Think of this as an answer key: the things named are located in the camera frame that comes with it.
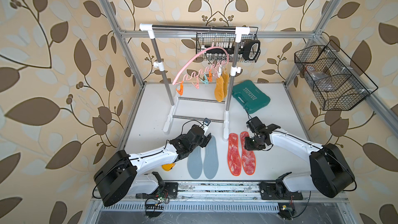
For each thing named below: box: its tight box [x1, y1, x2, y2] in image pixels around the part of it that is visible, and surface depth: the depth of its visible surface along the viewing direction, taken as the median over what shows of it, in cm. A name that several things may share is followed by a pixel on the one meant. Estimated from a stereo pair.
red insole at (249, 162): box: [240, 131, 257, 176], surface depth 84 cm
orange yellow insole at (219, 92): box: [214, 75, 225, 103], surface depth 93 cm
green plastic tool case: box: [231, 79, 272, 115], surface depth 110 cm
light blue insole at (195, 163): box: [187, 146, 203, 180], surface depth 84 cm
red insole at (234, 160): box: [226, 132, 243, 177], surface depth 86 cm
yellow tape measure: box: [161, 162, 176, 172], surface depth 82 cm
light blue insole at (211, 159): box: [203, 134, 219, 180], surface depth 86 cm
